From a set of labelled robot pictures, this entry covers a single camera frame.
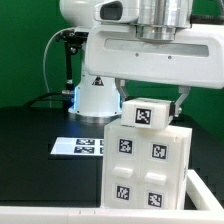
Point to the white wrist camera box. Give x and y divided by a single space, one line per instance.
117 11

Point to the white marker sheet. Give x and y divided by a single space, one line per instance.
78 146

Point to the white cabinet top block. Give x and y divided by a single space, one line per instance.
146 113

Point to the white cabinet body box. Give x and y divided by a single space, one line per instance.
145 168

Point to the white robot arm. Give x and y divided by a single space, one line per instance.
144 40

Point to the black camera on stand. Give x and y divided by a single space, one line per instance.
73 41

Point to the white L-shaped fence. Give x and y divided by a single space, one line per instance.
208 211

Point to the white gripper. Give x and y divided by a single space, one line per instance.
194 58

